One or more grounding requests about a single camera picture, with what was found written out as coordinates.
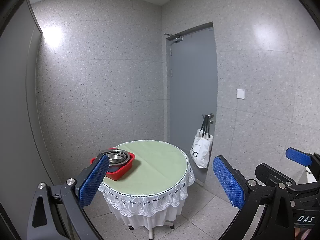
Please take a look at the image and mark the large steel bowl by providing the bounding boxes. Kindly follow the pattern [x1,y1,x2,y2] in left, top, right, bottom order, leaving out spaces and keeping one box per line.
[101,148,131,167]

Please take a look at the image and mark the person's right hand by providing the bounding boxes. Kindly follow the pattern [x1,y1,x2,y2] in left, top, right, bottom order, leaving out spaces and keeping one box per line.
[295,228,311,240]

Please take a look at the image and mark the blue plate in basin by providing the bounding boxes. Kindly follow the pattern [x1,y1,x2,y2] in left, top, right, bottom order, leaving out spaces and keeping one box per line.
[107,165,125,176]

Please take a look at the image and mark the white tote bag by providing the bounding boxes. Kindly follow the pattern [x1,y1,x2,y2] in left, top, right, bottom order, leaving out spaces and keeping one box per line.
[190,118,214,168]

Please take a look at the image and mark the green checkered tablecloth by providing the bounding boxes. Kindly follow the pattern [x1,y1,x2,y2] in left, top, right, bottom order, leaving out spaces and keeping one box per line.
[99,140,195,217]

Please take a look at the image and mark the white table base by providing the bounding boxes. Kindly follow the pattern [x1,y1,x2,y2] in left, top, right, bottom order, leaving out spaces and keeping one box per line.
[127,211,177,239]

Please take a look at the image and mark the grey door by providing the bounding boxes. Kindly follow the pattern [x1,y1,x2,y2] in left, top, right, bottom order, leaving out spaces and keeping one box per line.
[165,22,218,185]

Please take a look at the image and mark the metal door handle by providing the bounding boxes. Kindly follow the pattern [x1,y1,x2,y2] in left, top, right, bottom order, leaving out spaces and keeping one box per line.
[202,113,214,124]

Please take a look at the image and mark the white wall switch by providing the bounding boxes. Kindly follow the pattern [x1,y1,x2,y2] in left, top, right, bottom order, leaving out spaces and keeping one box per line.
[236,89,245,100]

